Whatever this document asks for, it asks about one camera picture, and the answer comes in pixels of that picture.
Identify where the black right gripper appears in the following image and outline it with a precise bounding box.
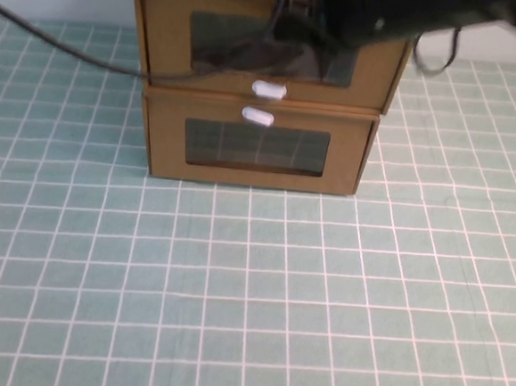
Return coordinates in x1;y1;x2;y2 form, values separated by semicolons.
273;0;424;57

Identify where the lower cardboard drawer with window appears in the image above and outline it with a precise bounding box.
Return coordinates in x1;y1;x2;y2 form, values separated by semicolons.
135;85;382;198

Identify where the long black cable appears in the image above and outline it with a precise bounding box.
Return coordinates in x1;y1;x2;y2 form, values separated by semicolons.
0;0;295;92

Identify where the cardboard drawer with flat window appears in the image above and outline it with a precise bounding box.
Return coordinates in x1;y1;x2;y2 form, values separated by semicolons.
138;95;375;196

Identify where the white plastic drawer handle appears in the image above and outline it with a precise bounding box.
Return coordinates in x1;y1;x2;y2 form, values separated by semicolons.
239;105;275;128
250;79;289;102

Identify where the green white checkered tablecloth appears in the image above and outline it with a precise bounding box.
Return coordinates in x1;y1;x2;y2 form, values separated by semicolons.
0;17;516;386

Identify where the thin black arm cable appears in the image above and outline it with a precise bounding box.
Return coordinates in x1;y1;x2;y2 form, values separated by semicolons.
410;24;463;78

